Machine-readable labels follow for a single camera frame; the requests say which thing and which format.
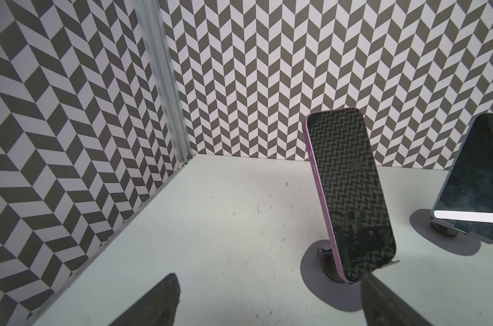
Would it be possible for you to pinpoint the grey round stand far-left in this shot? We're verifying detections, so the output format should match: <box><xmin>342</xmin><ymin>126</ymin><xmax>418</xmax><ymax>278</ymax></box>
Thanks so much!
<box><xmin>317</xmin><ymin>241</ymin><xmax>344</xmax><ymax>283</ymax></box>

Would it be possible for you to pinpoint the purple-edged phone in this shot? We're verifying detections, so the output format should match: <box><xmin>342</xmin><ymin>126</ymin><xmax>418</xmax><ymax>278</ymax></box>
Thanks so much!
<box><xmin>303</xmin><ymin>108</ymin><xmax>397</xmax><ymax>283</ymax></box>

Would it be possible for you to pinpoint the teal-edged phone middle back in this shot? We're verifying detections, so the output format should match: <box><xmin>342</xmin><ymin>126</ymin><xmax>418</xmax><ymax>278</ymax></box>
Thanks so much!
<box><xmin>432</xmin><ymin>114</ymin><xmax>493</xmax><ymax>244</ymax></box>

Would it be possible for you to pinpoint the aluminium corner post left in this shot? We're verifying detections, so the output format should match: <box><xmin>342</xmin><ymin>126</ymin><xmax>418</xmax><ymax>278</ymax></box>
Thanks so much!
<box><xmin>134</xmin><ymin>0</ymin><xmax>192</xmax><ymax>166</ymax></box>

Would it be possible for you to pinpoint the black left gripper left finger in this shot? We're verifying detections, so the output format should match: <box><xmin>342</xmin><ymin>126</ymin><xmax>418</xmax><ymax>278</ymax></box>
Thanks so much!
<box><xmin>110</xmin><ymin>273</ymin><xmax>181</xmax><ymax>326</ymax></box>

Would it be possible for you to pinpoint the grey round stand middle back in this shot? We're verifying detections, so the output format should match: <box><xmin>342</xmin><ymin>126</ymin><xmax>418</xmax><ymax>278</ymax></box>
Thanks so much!
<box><xmin>430</xmin><ymin>220</ymin><xmax>459</xmax><ymax>239</ymax></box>

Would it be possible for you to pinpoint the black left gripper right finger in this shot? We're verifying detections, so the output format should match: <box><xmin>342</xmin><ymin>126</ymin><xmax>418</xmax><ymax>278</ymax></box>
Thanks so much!
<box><xmin>361</xmin><ymin>274</ymin><xmax>431</xmax><ymax>326</ymax></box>

